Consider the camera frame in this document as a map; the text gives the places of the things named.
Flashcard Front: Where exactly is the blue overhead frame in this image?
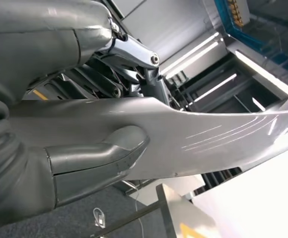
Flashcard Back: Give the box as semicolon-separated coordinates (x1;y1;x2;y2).
213;0;288;79

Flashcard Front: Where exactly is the white power adapter with cable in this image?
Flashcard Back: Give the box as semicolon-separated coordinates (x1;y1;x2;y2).
93;207;107;230

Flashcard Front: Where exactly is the steel table with yellow tape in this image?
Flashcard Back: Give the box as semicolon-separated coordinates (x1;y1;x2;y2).
91;183;220;238

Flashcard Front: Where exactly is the ceiling light strip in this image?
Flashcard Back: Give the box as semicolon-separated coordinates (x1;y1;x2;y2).
189;73;238;106
159;31;221;79
234;49;288;97

